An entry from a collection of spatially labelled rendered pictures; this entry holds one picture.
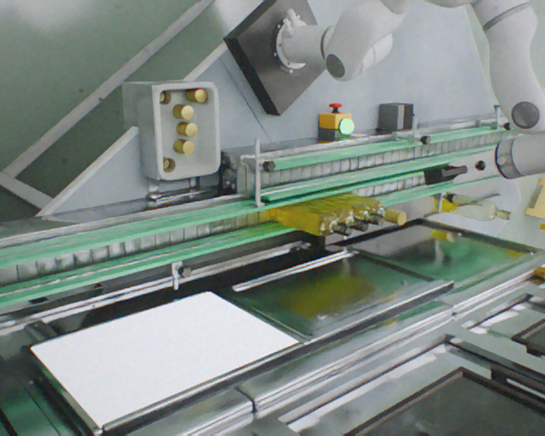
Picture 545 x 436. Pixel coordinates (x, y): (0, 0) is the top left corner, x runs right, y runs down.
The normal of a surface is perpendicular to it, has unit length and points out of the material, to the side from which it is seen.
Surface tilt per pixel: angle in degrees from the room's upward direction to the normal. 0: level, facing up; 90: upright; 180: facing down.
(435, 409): 90
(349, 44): 88
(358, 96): 0
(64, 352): 90
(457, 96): 0
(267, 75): 1
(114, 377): 90
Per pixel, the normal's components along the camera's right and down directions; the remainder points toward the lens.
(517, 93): -0.70, 0.26
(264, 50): 0.63, 0.23
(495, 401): 0.00, -0.96
